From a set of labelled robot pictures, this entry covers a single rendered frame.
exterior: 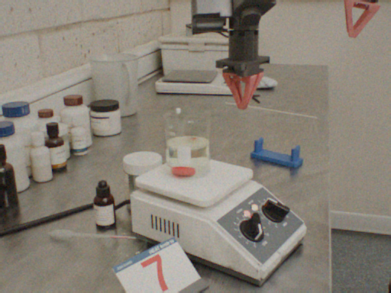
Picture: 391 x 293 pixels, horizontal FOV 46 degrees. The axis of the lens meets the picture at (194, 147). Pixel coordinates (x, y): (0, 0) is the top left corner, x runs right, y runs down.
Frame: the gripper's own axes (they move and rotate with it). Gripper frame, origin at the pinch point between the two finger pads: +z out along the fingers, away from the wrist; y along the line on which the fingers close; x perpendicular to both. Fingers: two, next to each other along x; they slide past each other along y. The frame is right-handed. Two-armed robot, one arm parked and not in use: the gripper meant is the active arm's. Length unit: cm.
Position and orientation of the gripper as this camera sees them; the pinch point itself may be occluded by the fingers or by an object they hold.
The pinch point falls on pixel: (242, 104)
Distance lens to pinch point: 92.9
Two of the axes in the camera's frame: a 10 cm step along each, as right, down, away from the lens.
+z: 0.2, 9.4, 3.3
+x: 7.9, 1.9, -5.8
